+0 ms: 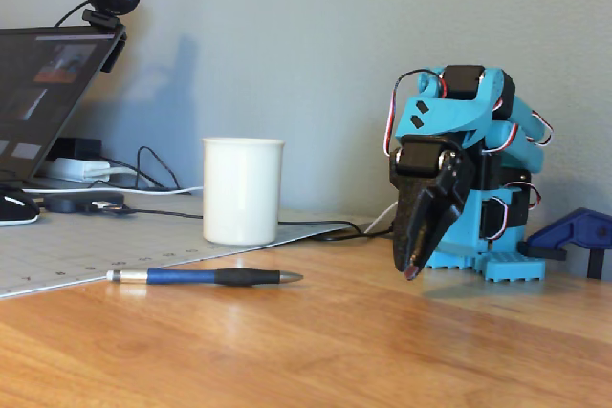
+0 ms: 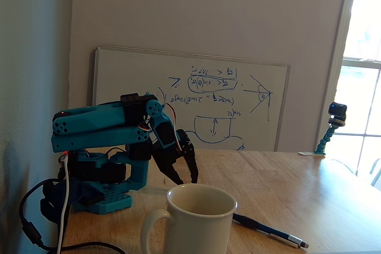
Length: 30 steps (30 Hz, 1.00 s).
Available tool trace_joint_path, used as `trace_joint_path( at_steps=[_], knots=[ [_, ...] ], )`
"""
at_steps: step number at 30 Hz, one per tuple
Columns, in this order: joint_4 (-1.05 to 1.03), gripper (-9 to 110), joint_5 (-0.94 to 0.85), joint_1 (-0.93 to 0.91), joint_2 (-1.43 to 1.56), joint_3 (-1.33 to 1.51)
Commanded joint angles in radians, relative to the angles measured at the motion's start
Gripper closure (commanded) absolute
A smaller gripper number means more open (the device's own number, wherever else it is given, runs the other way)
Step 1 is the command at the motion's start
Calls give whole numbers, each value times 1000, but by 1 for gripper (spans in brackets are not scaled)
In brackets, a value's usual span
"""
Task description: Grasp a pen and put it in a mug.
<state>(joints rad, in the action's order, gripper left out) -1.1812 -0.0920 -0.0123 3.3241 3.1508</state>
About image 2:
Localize whiteboard with blue writing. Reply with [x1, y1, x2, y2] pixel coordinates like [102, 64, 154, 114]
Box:
[90, 45, 291, 152]

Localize dark pen with silver tip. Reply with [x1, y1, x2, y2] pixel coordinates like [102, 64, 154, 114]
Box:
[232, 212, 310, 249]

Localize small black camera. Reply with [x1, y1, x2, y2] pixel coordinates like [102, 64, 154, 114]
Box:
[328, 102, 348, 123]

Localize black and white cables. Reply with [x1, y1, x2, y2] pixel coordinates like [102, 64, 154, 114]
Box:
[19, 178, 127, 254]

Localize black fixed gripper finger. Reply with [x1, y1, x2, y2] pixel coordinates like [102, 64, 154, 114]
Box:
[153, 152, 185, 186]

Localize white window frame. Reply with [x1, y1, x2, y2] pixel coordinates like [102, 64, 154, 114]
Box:
[315, 0, 381, 189]

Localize white ceramic mug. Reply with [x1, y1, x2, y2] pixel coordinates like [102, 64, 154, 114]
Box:
[140, 183, 238, 254]

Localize dark blue table clamp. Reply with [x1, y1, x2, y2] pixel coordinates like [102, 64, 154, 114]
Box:
[40, 176, 105, 225]

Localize teal gooseneck camera mount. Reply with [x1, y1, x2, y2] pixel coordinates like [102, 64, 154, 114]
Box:
[314, 118, 346, 156]

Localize white usb cable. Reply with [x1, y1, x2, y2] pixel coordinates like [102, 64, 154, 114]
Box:
[55, 152, 71, 254]

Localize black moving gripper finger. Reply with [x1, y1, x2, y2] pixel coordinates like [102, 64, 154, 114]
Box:
[181, 148, 199, 184]

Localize black gripper servo block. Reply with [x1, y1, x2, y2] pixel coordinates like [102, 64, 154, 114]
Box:
[151, 129, 196, 161]

